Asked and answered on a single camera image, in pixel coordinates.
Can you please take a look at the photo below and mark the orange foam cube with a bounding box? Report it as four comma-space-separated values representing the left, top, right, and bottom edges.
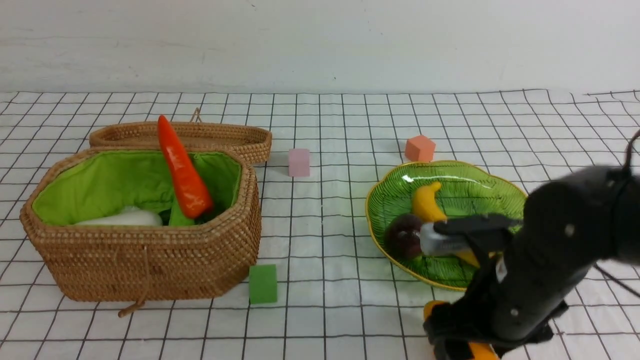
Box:
404, 134, 437, 163

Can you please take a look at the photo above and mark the green glass leaf plate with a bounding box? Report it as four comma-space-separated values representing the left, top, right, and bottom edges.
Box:
365, 161, 527, 292

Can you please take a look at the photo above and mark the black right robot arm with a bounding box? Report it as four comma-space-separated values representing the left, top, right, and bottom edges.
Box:
420, 133, 639, 360

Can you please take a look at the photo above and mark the yellow banana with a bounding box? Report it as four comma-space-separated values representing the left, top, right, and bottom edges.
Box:
412, 181, 480, 268

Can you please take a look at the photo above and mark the dark purple mangosteen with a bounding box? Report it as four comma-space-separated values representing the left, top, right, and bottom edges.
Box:
384, 213, 424, 261

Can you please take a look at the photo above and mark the woven rattan basket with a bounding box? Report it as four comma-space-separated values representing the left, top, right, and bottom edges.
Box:
19, 146, 262, 303

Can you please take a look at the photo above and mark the woven rattan basket lid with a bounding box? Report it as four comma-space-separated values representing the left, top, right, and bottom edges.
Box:
89, 107, 273, 165

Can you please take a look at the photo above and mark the pink foam block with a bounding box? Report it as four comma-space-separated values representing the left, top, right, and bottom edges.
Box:
288, 148, 311, 178

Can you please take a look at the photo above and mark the orange yellow mango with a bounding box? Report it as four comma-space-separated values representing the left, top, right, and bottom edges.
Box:
423, 300, 499, 360

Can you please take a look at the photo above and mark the white checkered tablecloth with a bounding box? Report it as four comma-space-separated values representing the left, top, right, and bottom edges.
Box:
0, 89, 639, 360

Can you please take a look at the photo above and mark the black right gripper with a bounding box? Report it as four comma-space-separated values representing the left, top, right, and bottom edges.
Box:
423, 280, 569, 360

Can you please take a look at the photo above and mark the green foam block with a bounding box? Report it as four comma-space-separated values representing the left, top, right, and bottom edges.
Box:
248, 264, 278, 305

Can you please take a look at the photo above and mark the orange carrot with leaves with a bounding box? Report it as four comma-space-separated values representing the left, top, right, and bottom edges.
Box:
157, 114, 214, 227

